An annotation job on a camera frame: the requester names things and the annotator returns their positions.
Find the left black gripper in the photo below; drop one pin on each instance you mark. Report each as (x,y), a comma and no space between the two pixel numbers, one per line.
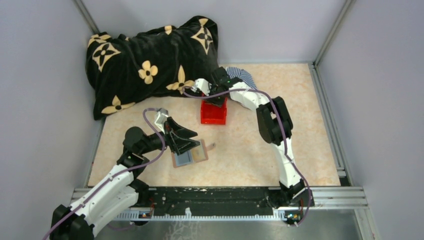
(177,144)

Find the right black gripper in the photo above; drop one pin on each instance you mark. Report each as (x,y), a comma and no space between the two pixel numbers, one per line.
(218,103)

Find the red plastic bin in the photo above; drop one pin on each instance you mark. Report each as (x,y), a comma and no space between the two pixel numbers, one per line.
(213,115)

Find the pink leather card holder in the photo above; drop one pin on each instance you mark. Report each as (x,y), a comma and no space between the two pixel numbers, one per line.
(186,158)

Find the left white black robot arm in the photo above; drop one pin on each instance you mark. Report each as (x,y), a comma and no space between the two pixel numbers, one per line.
(121,188)

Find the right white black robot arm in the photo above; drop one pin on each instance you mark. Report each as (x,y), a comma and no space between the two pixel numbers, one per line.
(274,124)

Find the blue white striped cloth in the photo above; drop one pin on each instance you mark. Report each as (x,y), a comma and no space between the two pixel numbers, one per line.
(246,77)

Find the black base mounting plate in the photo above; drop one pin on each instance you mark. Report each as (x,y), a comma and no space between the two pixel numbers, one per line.
(204,209)

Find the black floral plush blanket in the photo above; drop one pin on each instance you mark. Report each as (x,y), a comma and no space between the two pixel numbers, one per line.
(161,62)

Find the white cable duct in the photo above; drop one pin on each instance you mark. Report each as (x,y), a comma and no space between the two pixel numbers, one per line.
(134,215)

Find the aluminium frame rail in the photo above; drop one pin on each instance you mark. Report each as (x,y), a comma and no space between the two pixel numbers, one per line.
(326,197)

